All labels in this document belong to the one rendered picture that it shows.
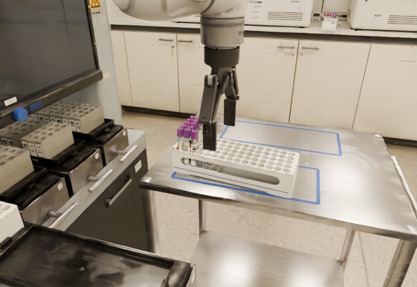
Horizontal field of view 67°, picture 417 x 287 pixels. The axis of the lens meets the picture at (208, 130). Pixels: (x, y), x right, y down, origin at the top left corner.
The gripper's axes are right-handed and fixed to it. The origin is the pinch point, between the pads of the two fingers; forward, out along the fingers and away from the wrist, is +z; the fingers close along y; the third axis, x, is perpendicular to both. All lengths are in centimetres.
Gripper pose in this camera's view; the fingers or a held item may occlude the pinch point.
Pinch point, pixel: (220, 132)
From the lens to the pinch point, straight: 74.4
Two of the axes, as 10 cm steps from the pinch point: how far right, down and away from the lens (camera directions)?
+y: 3.7, -4.1, 8.3
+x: -9.3, -1.6, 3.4
